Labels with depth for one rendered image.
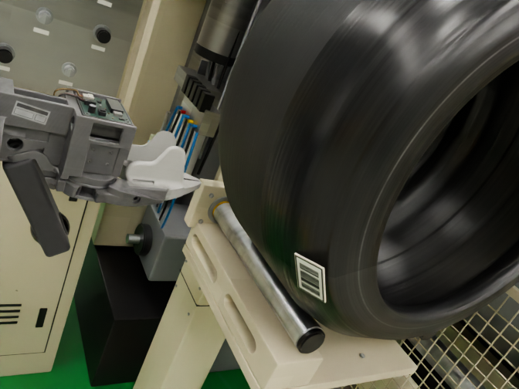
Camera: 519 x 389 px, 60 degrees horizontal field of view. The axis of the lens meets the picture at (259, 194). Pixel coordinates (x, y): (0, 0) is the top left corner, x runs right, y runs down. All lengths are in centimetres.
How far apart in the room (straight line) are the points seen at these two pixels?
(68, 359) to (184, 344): 65
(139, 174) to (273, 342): 35
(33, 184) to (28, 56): 71
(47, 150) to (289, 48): 27
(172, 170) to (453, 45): 29
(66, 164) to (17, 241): 89
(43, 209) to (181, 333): 75
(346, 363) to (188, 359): 50
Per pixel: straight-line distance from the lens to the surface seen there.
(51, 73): 116
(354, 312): 60
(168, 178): 47
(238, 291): 75
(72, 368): 171
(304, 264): 51
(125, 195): 44
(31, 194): 46
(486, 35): 48
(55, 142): 44
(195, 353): 122
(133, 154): 49
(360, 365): 86
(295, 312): 68
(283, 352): 69
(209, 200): 87
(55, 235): 49
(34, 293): 143
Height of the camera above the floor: 129
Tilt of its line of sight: 22 degrees down
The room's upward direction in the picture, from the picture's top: 24 degrees clockwise
